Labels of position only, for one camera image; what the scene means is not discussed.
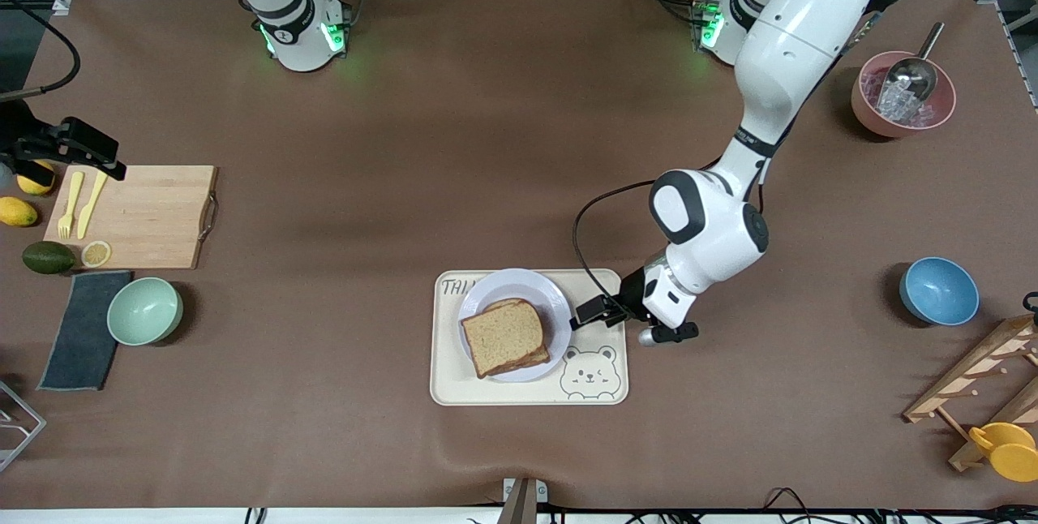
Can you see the round yellow lemon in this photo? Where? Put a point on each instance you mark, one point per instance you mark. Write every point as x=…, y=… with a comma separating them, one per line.
x=36, y=183

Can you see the plain brown bread slice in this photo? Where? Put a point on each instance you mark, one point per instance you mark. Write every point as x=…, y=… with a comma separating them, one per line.
x=503, y=341

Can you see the white round plate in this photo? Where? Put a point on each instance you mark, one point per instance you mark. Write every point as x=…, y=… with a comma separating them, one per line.
x=503, y=285

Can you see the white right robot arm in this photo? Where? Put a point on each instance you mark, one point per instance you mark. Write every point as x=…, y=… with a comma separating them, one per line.
x=300, y=37

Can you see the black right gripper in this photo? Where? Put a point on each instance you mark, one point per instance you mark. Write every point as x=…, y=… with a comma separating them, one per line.
x=23, y=137

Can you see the cream bear-print tray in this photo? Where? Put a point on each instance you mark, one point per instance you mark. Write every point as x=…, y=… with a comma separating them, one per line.
x=519, y=394

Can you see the wooden cutting board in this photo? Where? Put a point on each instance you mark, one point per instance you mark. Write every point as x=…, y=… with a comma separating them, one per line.
x=146, y=216

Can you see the yellow plastic fork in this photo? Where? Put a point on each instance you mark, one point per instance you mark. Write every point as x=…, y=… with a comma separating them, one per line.
x=70, y=208

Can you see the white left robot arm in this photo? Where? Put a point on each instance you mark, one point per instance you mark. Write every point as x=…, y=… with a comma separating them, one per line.
x=803, y=37

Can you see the pink bowl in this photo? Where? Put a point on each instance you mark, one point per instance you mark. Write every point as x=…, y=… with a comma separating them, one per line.
x=864, y=114

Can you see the yellow plastic cup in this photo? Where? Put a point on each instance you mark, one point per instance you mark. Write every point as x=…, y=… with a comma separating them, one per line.
x=1010, y=455

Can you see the lemon slice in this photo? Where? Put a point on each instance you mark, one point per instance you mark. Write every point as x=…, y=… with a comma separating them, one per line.
x=96, y=254

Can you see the blue bowl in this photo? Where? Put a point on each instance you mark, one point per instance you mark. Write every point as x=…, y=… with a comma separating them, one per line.
x=939, y=290

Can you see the bread slice under egg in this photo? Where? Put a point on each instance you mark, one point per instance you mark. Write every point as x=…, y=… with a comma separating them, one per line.
x=547, y=350

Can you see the yellow lemon lower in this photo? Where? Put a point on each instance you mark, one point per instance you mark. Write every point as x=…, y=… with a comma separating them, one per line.
x=16, y=212

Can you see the brown table mat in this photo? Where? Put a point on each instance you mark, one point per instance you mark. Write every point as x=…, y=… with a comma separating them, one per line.
x=324, y=427

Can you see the green avocado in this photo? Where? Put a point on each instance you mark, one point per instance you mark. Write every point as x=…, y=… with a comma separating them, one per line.
x=49, y=258

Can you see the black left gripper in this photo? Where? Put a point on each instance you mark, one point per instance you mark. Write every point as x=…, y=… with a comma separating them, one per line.
x=628, y=298

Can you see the wooden drying rack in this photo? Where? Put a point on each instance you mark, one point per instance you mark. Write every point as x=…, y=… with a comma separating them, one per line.
x=973, y=374

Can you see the pale green bowl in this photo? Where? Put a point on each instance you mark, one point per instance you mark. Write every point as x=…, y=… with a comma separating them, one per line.
x=144, y=311

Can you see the clear ice cubes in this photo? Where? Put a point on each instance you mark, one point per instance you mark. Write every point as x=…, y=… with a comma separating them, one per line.
x=896, y=109

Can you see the dark grey cloth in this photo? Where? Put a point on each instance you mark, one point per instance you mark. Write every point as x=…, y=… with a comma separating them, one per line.
x=77, y=345

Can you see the metal scoop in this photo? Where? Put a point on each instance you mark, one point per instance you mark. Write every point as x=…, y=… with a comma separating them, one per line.
x=912, y=74

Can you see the yellow plastic knife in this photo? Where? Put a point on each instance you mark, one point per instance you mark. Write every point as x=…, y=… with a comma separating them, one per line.
x=92, y=199

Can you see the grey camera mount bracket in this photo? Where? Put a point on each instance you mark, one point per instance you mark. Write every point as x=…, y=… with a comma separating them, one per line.
x=523, y=500

